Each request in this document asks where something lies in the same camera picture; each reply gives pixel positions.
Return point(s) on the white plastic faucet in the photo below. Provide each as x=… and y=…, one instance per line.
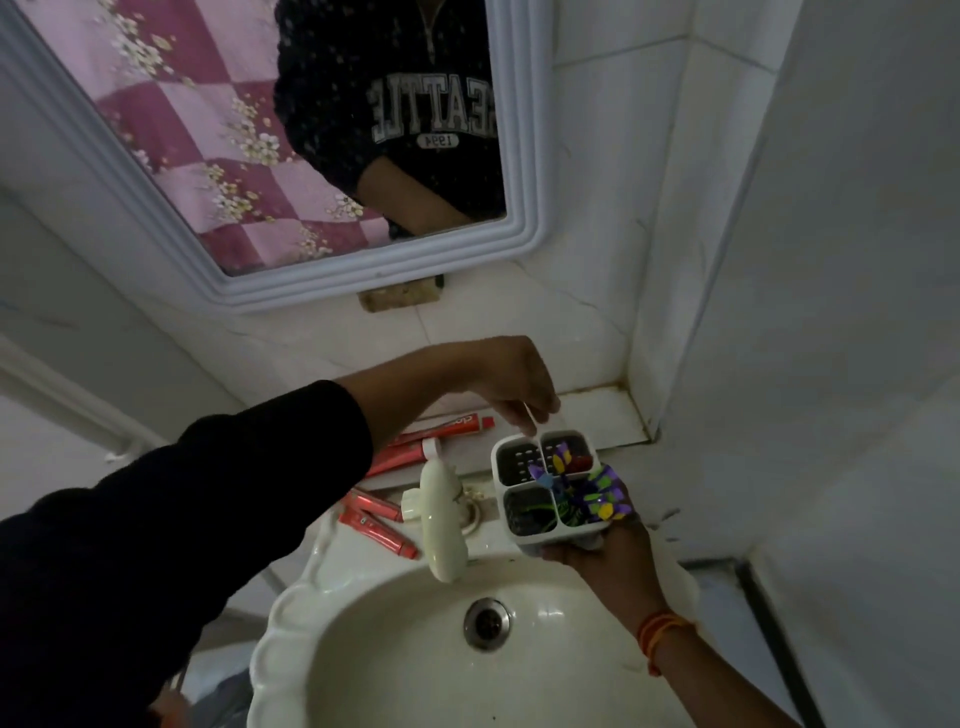
x=442, y=525

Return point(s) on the person's right forearm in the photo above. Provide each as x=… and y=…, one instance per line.
x=712, y=690

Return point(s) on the thin white stick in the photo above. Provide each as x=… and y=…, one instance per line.
x=530, y=420

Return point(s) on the small red hair clip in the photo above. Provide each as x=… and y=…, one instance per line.
x=581, y=463

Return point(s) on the white ceramic sink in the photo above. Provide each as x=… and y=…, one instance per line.
x=390, y=660

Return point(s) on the person's left thumb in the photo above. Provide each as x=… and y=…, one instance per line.
x=550, y=397

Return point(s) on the person's left hand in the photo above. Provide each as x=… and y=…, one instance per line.
x=506, y=371

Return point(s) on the metal sink drain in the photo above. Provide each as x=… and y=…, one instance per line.
x=487, y=624

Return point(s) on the person's right fingers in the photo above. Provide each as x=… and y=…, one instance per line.
x=562, y=553

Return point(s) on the slim red tube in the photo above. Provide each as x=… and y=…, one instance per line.
x=379, y=534

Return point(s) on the long red toothpaste tube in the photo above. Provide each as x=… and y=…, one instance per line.
x=450, y=429

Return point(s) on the short red tube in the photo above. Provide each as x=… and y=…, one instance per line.
x=375, y=505

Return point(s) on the person's right hand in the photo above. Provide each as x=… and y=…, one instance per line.
x=615, y=570

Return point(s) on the white wall pipe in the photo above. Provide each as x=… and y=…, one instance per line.
x=67, y=405

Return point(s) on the person's left forearm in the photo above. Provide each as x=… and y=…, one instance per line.
x=225, y=510

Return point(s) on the white-framed wall mirror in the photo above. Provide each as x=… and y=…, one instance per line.
x=300, y=150

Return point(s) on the red white-capped toothpaste tube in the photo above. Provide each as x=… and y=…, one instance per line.
x=401, y=457

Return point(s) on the small purple hair clip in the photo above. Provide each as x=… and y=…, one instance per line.
x=562, y=456

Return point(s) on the purple yellow hair clips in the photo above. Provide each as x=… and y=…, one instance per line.
x=604, y=499

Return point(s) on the white four-compartment organizer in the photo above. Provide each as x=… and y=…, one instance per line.
x=517, y=480

